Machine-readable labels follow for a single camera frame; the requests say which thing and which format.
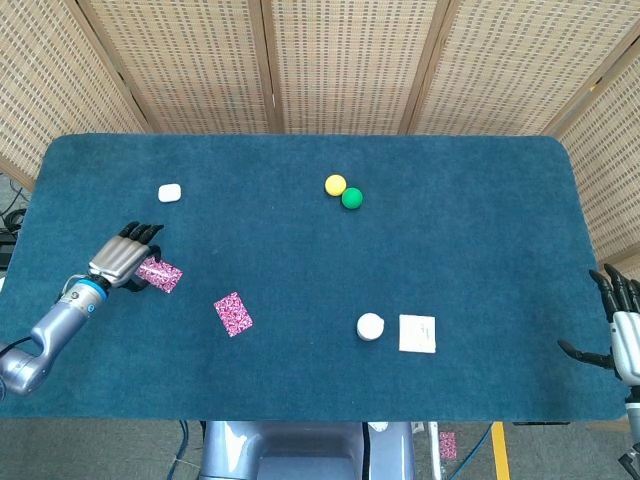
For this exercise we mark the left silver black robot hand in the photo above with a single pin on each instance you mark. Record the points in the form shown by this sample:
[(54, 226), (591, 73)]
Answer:
[(117, 260)]

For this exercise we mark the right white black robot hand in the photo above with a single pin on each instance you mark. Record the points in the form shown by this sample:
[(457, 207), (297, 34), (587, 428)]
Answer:
[(627, 340)]

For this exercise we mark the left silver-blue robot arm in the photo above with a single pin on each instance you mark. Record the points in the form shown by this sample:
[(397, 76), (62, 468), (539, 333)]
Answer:
[(55, 320)]

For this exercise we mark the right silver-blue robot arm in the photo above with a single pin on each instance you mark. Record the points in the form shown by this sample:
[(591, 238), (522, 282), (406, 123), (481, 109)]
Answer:
[(635, 415)]

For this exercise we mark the white earbuds case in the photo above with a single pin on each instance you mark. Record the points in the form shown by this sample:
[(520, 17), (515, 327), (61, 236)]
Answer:
[(169, 193)]

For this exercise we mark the black box device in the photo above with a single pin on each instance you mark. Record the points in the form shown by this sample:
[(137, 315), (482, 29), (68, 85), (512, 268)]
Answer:
[(6, 247)]

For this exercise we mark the blue carpet table cover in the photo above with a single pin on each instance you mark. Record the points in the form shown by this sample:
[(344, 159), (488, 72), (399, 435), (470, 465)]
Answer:
[(300, 250)]

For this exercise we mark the pale yellow sticky note pad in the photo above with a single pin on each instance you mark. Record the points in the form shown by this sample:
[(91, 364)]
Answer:
[(416, 334)]

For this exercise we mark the white table leg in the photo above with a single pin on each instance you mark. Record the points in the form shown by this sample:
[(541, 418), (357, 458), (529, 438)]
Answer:
[(435, 450)]

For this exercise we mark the yellow foam ball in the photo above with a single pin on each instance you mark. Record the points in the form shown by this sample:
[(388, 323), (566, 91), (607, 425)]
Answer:
[(335, 184)]

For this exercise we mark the green foam ball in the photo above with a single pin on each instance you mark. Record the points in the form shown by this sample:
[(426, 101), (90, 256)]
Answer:
[(352, 198)]

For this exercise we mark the white round cap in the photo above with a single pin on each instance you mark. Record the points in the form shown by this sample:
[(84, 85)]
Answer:
[(369, 326)]

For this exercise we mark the blue-grey robot torso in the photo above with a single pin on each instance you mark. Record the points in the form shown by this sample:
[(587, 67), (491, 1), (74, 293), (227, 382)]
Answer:
[(300, 450)]

